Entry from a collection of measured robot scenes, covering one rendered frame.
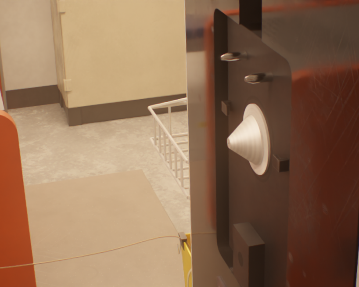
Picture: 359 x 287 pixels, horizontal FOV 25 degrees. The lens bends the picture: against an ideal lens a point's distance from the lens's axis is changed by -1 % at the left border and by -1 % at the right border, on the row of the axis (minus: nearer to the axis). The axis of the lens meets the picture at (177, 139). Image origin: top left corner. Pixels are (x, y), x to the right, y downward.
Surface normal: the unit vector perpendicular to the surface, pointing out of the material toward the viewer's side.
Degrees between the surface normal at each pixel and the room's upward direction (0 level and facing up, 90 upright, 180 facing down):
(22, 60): 90
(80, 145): 0
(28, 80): 90
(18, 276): 90
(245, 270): 90
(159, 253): 0
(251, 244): 0
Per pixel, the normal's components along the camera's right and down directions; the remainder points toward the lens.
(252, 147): -0.39, 0.35
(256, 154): -0.39, 0.57
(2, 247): 0.27, 0.37
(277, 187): -0.96, 0.14
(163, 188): -0.03, -0.92
